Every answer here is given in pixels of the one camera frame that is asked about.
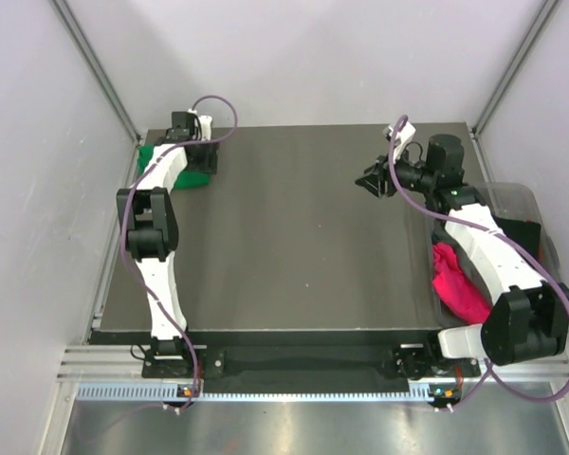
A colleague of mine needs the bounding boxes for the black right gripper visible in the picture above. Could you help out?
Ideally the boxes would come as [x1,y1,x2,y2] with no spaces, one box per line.
[356,144,437,199]

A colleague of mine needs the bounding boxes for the green t-shirt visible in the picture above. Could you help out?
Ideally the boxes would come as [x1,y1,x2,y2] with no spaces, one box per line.
[137,145,211,190]

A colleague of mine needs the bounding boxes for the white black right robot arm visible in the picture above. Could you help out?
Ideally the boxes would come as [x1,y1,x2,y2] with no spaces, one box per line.
[356,127,569,375]

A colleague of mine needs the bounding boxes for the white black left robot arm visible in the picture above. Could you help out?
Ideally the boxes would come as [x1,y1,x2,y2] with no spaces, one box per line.
[116,108,218,378]

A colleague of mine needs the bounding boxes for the clear plastic storage bin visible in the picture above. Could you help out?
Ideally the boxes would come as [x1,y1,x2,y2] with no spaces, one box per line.
[424,181,569,337]

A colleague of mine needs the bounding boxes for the pink t-shirt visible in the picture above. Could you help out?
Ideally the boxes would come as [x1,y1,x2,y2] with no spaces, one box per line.
[432,243,490,325]

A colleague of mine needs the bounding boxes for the black folded t-shirt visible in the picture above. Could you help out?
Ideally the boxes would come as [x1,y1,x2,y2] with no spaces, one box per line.
[431,216,541,261]

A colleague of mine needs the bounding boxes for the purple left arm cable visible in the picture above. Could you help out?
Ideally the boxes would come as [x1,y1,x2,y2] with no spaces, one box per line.
[119,94,239,410]

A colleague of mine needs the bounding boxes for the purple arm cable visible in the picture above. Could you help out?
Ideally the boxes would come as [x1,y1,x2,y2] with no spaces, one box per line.
[119,94,239,410]
[388,115,569,410]

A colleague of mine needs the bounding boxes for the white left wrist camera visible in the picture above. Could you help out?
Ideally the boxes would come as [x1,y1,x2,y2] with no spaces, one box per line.
[197,115,213,141]

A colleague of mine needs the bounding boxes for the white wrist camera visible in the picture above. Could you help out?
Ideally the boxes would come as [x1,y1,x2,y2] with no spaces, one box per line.
[197,115,213,141]
[383,119,416,163]

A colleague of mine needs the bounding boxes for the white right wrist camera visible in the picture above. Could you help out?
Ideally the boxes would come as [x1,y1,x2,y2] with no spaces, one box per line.
[383,119,416,163]

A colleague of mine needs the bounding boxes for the left aluminium corner post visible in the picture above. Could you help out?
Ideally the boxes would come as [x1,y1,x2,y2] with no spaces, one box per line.
[48,0,141,144]

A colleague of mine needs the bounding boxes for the aluminium corner post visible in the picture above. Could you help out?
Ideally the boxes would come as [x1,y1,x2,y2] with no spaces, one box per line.
[48,0,141,144]
[470,0,561,139]

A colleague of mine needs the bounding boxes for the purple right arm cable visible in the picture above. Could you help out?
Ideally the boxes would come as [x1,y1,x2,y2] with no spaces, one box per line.
[388,115,569,410]

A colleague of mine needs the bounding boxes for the right aluminium corner post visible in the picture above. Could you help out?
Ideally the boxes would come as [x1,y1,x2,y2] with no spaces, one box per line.
[470,0,561,139]

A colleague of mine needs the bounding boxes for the aluminium front frame rail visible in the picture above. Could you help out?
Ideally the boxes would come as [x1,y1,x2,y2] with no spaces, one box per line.
[57,345,569,382]

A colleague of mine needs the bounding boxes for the grey slotted cable duct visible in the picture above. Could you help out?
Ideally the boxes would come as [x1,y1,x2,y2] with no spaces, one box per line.
[77,383,460,403]

